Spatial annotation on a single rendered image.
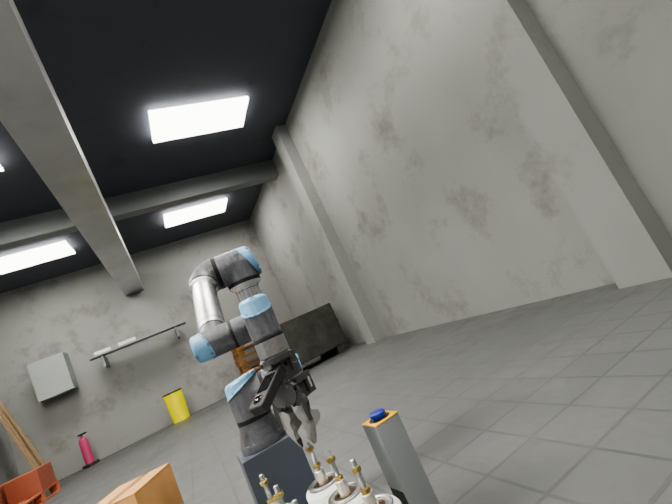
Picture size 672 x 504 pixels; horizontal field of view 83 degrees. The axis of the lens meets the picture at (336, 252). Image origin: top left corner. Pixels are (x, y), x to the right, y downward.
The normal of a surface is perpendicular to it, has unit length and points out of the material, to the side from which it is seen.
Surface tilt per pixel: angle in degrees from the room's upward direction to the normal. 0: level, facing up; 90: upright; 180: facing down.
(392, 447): 90
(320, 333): 90
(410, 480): 90
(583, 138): 90
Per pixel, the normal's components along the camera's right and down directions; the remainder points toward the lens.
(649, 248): -0.84, 0.32
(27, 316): 0.34, -0.31
